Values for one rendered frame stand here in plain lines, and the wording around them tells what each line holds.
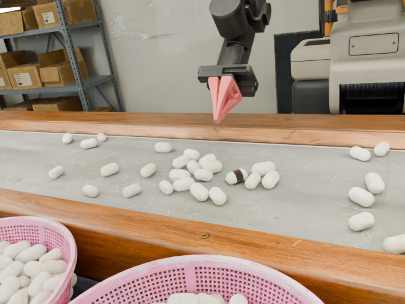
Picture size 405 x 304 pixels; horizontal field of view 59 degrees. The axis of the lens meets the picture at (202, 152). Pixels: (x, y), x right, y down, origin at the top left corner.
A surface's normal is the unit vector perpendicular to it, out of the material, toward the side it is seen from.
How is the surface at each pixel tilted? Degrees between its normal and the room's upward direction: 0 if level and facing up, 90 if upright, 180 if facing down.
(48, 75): 80
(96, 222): 0
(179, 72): 90
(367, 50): 98
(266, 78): 90
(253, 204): 0
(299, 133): 45
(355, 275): 0
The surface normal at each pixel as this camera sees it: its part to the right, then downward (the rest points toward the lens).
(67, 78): 0.87, 0.08
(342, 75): -0.36, 0.53
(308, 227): -0.14, -0.91
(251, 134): -0.40, -0.36
